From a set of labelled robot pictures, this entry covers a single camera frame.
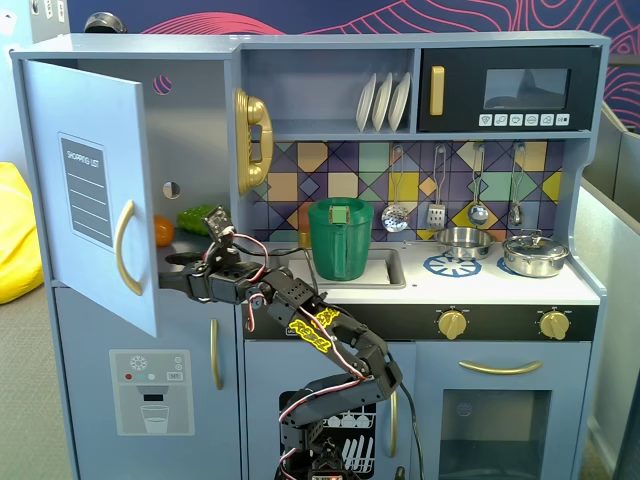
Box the steel frying pan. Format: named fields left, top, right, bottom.
left=403, top=227, right=496, bottom=261

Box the yellow beanbag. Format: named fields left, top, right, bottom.
left=0, top=161, right=45, bottom=305

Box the blue oven door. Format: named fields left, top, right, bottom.
left=414, top=341, right=594, bottom=480

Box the blue freezer door dispenser print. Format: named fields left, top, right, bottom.
left=53, top=287, right=239, bottom=480

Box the metal ladle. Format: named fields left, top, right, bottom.
left=467, top=144, right=490, bottom=226

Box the gold fridge door handle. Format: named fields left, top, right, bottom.
left=113, top=198, right=146, bottom=297

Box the green toy vegetable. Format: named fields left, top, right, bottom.
left=177, top=204, right=214, bottom=236

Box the gold freezer door handle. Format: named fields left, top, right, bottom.
left=209, top=318, right=225, bottom=391

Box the metal slotted spoon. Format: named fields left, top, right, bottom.
left=381, top=144, right=410, bottom=235

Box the gold toy telephone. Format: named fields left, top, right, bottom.
left=234, top=88, right=275, bottom=197

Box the steel cooking pot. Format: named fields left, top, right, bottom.
left=502, top=249, right=571, bottom=278

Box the grey glass partition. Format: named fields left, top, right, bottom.
left=579, top=99, right=640, bottom=480

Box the black power cable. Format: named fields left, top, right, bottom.
left=394, top=382, right=427, bottom=480

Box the white toy plate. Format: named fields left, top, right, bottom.
left=355, top=73, right=378, bottom=134
left=372, top=72, right=395, bottom=134
left=388, top=72, right=412, bottom=134

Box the orange toy fruit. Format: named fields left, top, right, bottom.
left=153, top=214, right=176, bottom=248

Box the black dome object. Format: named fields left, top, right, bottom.
left=83, top=13, right=126, bottom=34

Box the grey wall box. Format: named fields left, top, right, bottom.
left=28, top=0, right=69, bottom=44

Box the gold microwave door handle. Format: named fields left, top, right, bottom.
left=429, top=65, right=446, bottom=117

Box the green plastic pitcher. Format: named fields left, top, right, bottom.
left=307, top=197, right=375, bottom=282

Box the blue fridge door shopping list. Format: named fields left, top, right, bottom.
left=20, top=58, right=159, bottom=339

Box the red white servo cable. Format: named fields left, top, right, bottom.
left=229, top=233, right=274, bottom=335

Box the small metal serving spoon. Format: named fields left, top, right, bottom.
left=508, top=143, right=526, bottom=225

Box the gold oven door handle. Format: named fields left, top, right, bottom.
left=458, top=359, right=545, bottom=376

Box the gold stove knob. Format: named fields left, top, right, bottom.
left=438, top=308, right=470, bottom=341
left=538, top=308, right=570, bottom=341

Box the black camera cable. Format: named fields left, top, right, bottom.
left=234, top=244, right=324, bottom=296

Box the black toy microwave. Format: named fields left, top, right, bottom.
left=417, top=45, right=601, bottom=134

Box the metal slotted spatula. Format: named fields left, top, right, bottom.
left=426, top=144, right=448, bottom=229

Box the blue toy kitchen unit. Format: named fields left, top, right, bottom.
left=9, top=30, right=612, bottom=480

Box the blue dishwasher door black print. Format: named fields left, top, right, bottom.
left=243, top=341, right=417, bottom=480

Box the grey toy sink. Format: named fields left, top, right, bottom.
left=269, top=247, right=407, bottom=290

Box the gold dishwasher door handle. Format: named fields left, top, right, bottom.
left=388, top=389, right=400, bottom=459

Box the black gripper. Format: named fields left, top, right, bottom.
left=158, top=239, right=251, bottom=306

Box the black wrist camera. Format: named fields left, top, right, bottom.
left=201, top=204, right=236, bottom=244

